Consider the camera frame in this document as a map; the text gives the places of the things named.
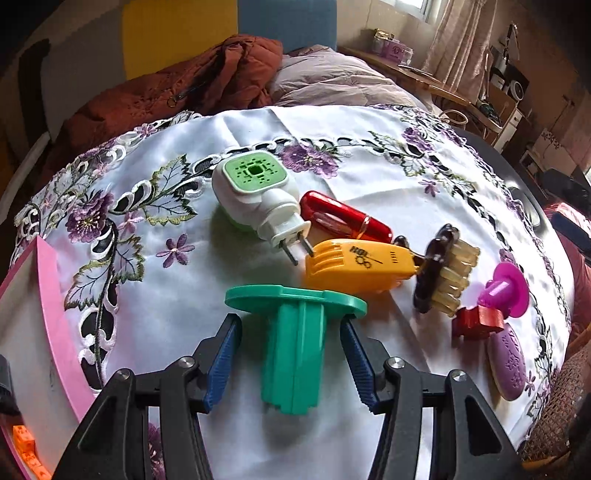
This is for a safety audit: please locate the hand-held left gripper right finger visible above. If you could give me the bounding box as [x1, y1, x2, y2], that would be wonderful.
[339, 318, 529, 480]

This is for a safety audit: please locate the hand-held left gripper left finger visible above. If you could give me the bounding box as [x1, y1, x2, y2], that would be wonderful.
[51, 313, 243, 480]

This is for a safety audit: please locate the teal plastic flanged spool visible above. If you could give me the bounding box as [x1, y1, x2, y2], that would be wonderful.
[225, 285, 368, 415]

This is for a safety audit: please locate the yellow plastic case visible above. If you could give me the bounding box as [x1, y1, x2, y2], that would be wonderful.
[304, 239, 423, 295]

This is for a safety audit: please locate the brown massage brush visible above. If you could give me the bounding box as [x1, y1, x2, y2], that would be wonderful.
[394, 224, 481, 317]

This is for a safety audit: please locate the shiny red tube case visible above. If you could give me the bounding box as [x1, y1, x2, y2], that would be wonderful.
[299, 190, 394, 244]

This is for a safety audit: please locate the magenta plastic piece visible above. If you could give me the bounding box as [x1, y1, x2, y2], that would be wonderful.
[477, 261, 530, 319]

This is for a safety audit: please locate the white green plug-in repeller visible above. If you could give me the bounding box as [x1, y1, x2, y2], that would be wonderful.
[211, 150, 315, 267]

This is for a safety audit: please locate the pink shallow box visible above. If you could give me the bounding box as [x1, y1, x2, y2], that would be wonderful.
[0, 236, 100, 480]

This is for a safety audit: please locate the red plastic toy piece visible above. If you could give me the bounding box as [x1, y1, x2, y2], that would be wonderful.
[451, 305, 505, 347]

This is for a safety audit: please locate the purple oval soap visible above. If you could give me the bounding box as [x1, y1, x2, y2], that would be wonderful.
[487, 323, 528, 401]

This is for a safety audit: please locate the woven wicker seat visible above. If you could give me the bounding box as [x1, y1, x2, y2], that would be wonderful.
[522, 342, 591, 462]

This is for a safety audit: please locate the orange plastic block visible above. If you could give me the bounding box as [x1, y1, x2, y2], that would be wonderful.
[12, 425, 51, 480]

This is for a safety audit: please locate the rust brown quilt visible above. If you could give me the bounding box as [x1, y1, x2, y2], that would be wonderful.
[37, 34, 283, 185]

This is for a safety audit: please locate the pale pink duvet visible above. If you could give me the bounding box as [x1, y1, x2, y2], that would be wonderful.
[270, 45, 432, 112]

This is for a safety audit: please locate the cardboard box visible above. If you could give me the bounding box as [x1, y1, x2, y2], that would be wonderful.
[531, 124, 578, 172]

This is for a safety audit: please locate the wooden side table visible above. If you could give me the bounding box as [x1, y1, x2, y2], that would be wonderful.
[339, 45, 504, 134]

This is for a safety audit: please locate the cluttered shelf unit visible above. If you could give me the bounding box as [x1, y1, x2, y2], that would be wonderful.
[480, 23, 532, 139]

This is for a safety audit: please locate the purple gift box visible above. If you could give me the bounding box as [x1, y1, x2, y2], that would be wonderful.
[372, 28, 414, 63]

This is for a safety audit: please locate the beige curtain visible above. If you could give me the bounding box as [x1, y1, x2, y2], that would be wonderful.
[422, 0, 497, 100]

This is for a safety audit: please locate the grey yellow blue headboard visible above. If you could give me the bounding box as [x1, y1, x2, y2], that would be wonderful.
[0, 0, 338, 139]

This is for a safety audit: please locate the window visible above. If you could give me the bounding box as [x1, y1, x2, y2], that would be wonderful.
[406, 0, 439, 21]

